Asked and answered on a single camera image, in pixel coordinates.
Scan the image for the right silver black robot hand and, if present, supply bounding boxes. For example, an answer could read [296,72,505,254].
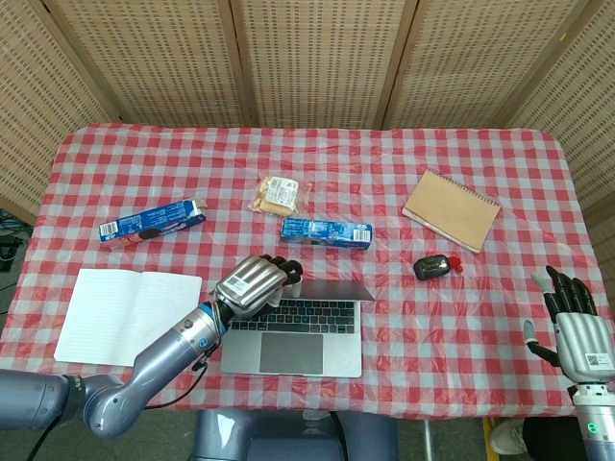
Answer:
[522,265,615,385]

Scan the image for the blue cookie box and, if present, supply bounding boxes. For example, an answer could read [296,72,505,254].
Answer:
[98,198,208,250]
[280,216,374,252]

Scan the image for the white shoe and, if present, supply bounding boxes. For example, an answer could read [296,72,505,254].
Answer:
[490,418,529,456]

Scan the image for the red white checkered tablecloth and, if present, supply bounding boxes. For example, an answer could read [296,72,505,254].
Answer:
[0,123,615,423]

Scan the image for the brown spiral notebook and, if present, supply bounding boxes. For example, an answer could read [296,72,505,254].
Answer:
[401,168,503,255]

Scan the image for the clear bag of crackers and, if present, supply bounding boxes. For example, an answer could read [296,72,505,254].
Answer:
[247,175,313,220]

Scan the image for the black floor cables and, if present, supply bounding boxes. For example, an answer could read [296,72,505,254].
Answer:
[0,208,33,273]

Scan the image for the silver laptop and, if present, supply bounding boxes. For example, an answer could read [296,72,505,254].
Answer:
[209,278,377,379]

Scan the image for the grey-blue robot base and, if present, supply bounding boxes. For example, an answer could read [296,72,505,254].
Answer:
[191,409,400,461]

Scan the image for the open white lined notebook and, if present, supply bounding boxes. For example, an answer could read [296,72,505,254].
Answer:
[54,268,204,369]

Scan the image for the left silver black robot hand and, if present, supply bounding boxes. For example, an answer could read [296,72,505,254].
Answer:
[214,254,304,318]

